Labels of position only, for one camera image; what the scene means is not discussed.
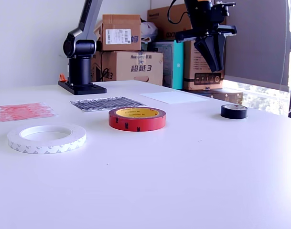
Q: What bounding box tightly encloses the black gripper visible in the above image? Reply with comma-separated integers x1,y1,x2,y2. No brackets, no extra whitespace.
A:
175,2,238,73

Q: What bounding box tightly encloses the black tape roll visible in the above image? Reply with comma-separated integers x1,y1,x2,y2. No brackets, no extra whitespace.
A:
220,104,248,120

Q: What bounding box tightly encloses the red tape roll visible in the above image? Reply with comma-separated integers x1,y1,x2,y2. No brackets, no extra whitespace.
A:
108,106,167,133

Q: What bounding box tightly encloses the white tape roll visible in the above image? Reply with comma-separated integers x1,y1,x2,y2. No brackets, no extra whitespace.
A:
7,122,87,155

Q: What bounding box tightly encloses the tall GX760A cardboard box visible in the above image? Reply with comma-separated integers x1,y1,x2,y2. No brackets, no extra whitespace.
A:
147,6,226,91

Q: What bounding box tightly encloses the teal sided box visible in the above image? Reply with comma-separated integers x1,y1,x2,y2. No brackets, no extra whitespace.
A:
150,40,184,90

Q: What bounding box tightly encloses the grey roller blind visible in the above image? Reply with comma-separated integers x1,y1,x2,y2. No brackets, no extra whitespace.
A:
213,0,291,93

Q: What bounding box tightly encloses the blank white paper sheet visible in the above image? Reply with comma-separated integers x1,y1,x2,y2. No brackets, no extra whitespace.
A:
139,91,210,105

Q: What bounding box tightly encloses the white plastic bag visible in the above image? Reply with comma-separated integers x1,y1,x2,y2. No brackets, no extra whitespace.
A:
140,21,158,43

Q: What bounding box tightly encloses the cardboard box blue print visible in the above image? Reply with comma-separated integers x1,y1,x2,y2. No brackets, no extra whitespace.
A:
90,51,164,87

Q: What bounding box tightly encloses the small labelled cardboard box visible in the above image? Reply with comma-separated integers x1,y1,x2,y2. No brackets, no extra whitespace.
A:
95,14,142,52

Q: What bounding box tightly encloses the black scribbled paper sheet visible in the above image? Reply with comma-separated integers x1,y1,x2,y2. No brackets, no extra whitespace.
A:
69,96,147,113

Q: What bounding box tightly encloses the red scribbled paper sheet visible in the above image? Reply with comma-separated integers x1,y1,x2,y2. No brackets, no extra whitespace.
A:
0,102,59,123

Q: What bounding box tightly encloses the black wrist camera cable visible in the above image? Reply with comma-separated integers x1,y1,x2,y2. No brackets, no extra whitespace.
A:
168,0,193,25

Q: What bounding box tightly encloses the thin white blind cord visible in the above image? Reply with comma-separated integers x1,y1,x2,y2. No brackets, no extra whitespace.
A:
279,0,289,93

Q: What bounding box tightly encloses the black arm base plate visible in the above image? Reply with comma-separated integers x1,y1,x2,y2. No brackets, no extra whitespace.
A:
58,81,107,95

